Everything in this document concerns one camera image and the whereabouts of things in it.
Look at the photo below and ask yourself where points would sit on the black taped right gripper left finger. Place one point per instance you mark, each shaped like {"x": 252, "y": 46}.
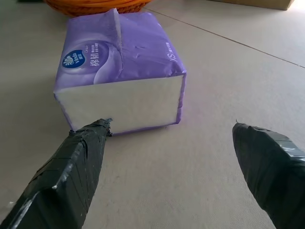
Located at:
{"x": 59, "y": 181}

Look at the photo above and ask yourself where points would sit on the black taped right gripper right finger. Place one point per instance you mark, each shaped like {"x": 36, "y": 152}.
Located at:
{"x": 271, "y": 167}

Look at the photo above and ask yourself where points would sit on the orange woven basket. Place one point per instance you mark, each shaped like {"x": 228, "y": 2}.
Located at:
{"x": 100, "y": 6}

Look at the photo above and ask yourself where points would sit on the purple tissue pack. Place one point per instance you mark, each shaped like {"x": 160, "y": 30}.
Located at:
{"x": 114, "y": 78}

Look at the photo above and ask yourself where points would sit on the brown cardboard box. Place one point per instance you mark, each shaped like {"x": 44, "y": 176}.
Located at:
{"x": 267, "y": 3}

